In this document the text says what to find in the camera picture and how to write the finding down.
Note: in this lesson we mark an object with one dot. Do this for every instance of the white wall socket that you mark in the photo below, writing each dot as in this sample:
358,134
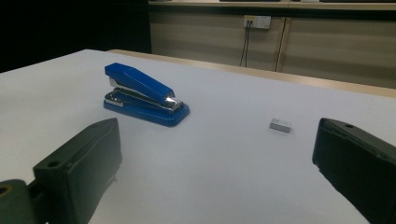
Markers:
260,21

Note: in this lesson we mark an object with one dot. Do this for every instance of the long wall ledge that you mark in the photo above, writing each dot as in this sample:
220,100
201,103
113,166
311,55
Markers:
311,5

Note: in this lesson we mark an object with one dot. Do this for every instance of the white table sheet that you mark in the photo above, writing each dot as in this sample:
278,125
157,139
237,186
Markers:
218,161

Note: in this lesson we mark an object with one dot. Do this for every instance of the blue stapler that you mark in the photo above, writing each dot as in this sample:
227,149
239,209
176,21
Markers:
140,82

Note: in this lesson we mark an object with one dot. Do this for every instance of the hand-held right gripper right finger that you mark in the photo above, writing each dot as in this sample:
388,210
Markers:
361,168

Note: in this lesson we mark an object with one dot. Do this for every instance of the black curtain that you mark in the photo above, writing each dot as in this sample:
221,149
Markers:
62,28

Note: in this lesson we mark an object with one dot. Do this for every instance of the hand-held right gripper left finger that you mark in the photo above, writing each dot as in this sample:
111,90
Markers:
77,168

